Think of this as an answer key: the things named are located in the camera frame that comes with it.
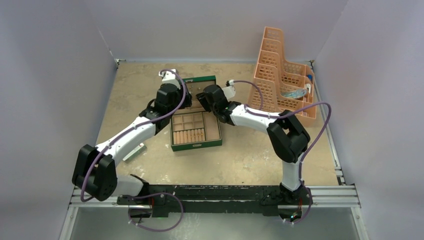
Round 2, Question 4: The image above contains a green jewelry box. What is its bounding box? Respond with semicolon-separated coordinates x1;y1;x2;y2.
169;75;223;152

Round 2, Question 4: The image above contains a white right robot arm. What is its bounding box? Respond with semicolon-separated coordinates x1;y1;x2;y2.
196;84;311;204

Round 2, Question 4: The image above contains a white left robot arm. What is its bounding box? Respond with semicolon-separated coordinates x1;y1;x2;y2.
71;83;192;205

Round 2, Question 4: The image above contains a peach plastic file organizer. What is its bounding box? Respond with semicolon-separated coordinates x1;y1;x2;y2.
247;26;317;127

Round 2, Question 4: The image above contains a blue item in organizer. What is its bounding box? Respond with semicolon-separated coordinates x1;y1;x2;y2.
280;88;309;99

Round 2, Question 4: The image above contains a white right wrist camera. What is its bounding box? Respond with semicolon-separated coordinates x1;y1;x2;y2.
222;79;236;100

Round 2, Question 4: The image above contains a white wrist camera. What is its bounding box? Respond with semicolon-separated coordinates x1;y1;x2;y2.
222;79;236;100
158;68;182;90

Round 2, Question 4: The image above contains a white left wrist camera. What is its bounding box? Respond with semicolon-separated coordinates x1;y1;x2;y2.
158;68;182;90

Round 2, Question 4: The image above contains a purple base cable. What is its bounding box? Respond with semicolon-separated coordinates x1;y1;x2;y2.
127;193;184;233

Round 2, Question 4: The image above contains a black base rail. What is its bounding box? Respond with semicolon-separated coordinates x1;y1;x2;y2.
117;182;313;221

